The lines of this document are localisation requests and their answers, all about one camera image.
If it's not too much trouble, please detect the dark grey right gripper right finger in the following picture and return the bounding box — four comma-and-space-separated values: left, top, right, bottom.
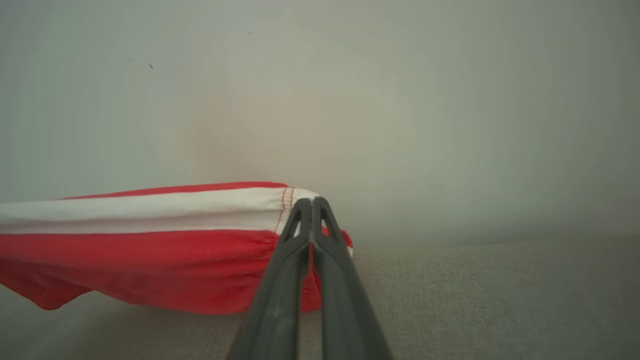
312, 196, 393, 360

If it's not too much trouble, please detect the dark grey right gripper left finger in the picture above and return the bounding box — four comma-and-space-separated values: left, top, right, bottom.
226, 198, 314, 360

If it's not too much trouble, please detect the red and white basketball jersey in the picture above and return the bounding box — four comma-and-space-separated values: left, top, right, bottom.
0, 181, 354, 316

